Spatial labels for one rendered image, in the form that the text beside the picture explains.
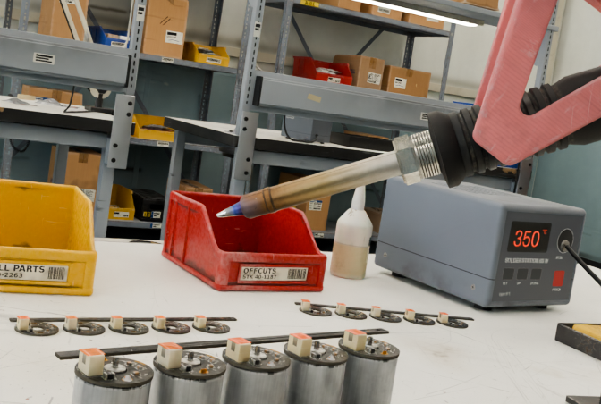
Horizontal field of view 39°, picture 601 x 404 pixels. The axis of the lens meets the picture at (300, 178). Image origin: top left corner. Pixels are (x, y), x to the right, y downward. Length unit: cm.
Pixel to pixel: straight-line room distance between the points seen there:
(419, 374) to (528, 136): 30
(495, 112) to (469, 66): 590
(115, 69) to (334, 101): 80
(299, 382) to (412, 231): 48
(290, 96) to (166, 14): 175
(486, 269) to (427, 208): 9
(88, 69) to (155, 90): 233
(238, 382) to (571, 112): 14
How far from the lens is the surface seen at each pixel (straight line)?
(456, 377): 54
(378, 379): 34
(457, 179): 26
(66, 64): 264
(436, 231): 77
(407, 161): 26
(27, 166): 482
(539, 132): 25
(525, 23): 25
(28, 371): 46
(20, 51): 261
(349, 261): 77
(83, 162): 444
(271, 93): 288
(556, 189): 652
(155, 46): 452
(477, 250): 73
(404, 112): 318
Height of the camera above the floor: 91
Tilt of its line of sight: 5 degrees down
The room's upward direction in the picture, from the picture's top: 9 degrees clockwise
